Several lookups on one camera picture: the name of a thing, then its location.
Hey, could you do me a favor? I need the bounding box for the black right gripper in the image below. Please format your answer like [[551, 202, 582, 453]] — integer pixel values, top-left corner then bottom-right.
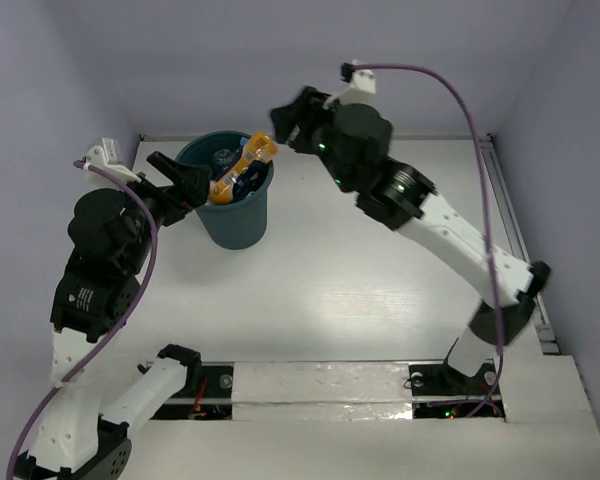
[[271, 84, 356, 193]]

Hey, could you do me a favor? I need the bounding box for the orange juice plastic bottle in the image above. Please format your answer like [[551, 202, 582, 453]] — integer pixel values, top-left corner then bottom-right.
[[209, 132, 277, 205]]

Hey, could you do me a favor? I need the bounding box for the clear crushed bottle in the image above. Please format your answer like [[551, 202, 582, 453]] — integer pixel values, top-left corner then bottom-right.
[[212, 148, 236, 170]]

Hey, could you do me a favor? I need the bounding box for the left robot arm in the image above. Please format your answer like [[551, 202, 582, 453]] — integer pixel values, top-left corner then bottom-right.
[[6, 152, 211, 479]]

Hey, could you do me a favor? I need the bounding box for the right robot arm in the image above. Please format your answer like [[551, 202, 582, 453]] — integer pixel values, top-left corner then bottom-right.
[[269, 87, 551, 392]]

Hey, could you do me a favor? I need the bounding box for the dark teal plastic bin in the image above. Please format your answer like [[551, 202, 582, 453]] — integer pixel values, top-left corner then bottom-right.
[[176, 130, 274, 250]]

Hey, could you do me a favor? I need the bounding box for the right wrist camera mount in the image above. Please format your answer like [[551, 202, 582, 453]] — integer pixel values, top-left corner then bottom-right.
[[323, 60, 376, 109]]

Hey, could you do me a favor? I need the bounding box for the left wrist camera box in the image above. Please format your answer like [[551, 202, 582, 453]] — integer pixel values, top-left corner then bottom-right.
[[83, 137, 141, 183]]

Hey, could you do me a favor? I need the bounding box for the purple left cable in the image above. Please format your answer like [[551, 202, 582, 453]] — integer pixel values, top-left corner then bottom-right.
[[4, 159, 160, 476]]

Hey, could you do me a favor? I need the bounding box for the purple cable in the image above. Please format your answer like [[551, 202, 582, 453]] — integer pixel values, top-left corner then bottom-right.
[[4, 159, 160, 476], [352, 62, 506, 419]]

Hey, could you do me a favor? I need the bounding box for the aluminium rail right edge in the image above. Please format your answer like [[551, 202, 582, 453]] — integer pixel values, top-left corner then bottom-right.
[[480, 136, 561, 356]]

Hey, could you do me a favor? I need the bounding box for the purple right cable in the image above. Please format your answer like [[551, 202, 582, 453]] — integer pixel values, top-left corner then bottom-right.
[[352, 62, 506, 419]]

